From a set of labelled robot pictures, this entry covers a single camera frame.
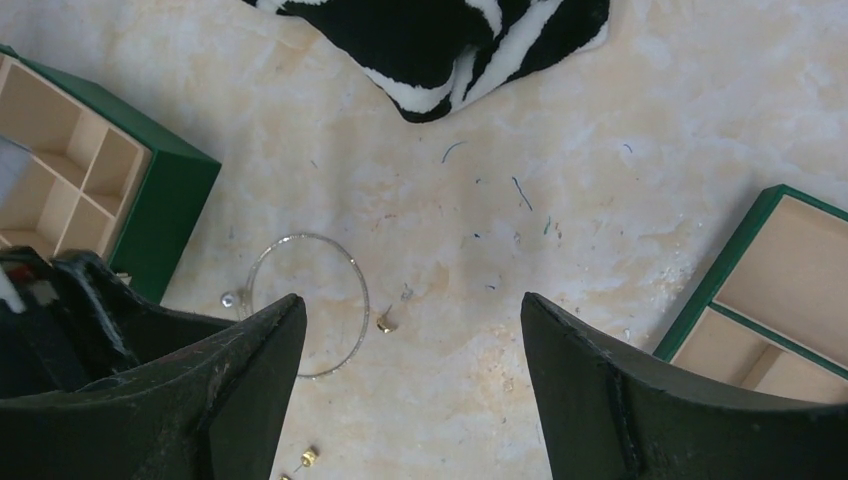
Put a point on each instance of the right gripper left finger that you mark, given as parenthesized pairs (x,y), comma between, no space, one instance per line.
(207,402)

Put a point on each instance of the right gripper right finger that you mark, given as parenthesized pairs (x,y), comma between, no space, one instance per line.
(609,410)

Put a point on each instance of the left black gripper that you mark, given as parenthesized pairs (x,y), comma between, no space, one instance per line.
(70,321)

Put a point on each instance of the green jewelry box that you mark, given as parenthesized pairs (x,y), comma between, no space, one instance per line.
(97,174)

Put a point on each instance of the gold round earring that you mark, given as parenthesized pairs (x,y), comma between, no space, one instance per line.
(308,458)

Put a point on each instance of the gold curved earring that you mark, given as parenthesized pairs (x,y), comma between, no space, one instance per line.
(384,322)

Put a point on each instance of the zebra pattern cloth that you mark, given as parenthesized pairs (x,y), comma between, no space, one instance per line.
(433,58)

